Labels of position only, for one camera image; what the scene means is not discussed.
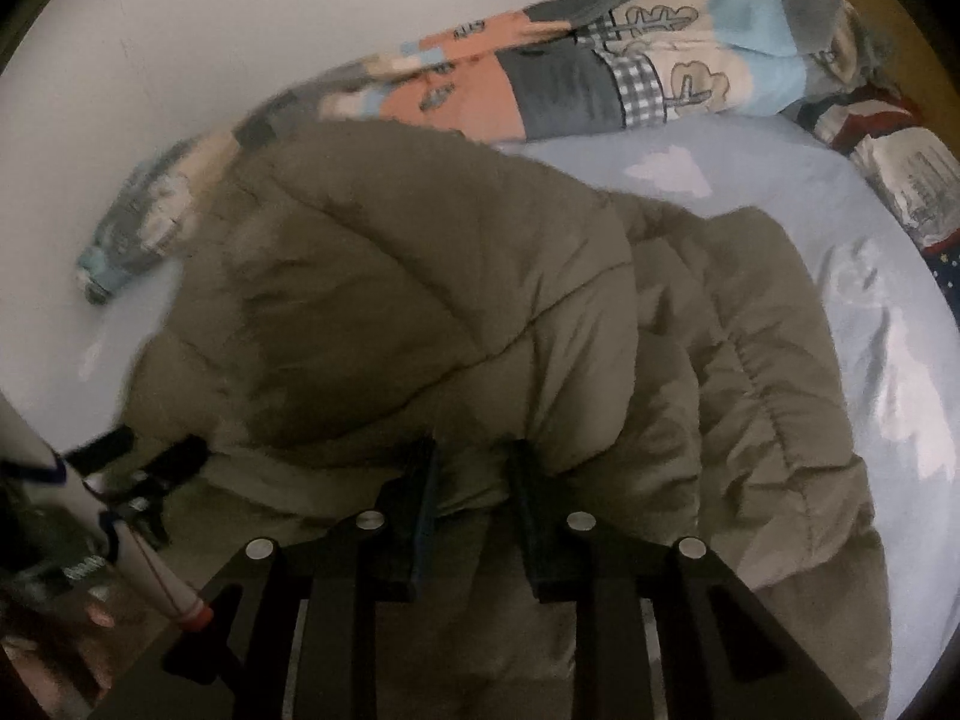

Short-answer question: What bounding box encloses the wooden headboard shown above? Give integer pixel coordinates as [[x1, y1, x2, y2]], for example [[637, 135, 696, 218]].
[[806, 0, 938, 68]]

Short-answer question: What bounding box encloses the red striped pillow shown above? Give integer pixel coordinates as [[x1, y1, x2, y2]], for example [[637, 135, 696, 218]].
[[780, 82, 960, 248]]

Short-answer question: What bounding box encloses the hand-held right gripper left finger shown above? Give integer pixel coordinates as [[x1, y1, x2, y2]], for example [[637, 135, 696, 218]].
[[161, 439, 443, 720]]

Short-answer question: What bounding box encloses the person's left hand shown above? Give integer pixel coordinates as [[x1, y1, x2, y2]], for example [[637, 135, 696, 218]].
[[0, 596, 121, 720]]

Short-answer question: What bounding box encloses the patchwork cartoon quilt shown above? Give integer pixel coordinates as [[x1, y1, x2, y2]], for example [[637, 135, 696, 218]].
[[75, 0, 893, 308]]

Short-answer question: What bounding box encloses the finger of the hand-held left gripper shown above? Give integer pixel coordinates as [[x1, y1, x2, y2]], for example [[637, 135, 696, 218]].
[[64, 426, 137, 475], [97, 435, 212, 545]]

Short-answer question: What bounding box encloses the blue star print pillow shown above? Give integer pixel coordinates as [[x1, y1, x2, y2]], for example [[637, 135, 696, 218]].
[[926, 236, 960, 302]]

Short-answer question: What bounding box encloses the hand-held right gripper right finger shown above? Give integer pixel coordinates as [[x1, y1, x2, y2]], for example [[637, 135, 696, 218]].
[[506, 439, 863, 720]]

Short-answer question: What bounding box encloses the olive quilted hooded jacket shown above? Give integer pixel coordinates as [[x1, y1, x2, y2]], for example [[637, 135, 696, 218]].
[[120, 120, 893, 720]]

